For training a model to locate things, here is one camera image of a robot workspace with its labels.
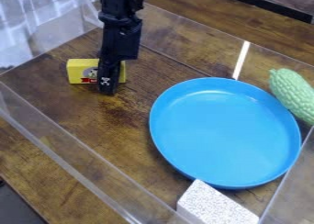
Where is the clear acrylic enclosure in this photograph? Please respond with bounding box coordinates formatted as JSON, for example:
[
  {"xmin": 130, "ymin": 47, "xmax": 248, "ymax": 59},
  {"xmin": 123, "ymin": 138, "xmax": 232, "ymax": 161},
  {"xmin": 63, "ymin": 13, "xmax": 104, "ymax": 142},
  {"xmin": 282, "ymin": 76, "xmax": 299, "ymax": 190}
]
[{"xmin": 0, "ymin": 0, "xmax": 314, "ymax": 224}]

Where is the green bitter gourd toy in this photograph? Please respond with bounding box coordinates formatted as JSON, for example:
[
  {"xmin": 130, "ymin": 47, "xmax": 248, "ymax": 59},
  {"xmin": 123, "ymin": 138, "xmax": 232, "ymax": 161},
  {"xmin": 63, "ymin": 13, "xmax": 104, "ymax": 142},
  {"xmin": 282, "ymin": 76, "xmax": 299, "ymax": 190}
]
[{"xmin": 268, "ymin": 68, "xmax": 314, "ymax": 126}]

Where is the white speckled foam block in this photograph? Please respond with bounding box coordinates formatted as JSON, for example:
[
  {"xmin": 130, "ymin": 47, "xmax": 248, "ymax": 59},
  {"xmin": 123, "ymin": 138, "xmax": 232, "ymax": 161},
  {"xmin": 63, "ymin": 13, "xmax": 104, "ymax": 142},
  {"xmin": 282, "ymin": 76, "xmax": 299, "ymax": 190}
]
[{"xmin": 176, "ymin": 180, "xmax": 259, "ymax": 224}]

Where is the yellow butter block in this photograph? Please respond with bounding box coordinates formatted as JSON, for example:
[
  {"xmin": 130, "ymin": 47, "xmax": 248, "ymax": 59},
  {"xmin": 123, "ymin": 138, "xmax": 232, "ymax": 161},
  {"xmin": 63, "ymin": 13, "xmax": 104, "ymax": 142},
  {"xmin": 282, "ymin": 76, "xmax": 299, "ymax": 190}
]
[{"xmin": 65, "ymin": 58, "xmax": 127, "ymax": 84}]

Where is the blue round tray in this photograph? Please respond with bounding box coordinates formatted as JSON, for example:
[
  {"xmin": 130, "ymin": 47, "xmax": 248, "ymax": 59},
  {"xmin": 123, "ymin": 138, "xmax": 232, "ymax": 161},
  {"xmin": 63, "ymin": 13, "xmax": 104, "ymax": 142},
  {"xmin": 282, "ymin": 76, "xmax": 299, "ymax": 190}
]
[{"xmin": 148, "ymin": 77, "xmax": 302, "ymax": 189}]

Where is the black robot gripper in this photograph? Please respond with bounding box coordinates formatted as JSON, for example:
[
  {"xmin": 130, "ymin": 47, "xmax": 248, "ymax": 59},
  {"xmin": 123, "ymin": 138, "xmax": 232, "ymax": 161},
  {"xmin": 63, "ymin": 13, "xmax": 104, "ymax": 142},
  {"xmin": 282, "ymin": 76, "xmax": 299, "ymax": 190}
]
[{"xmin": 97, "ymin": 0, "xmax": 144, "ymax": 95}]

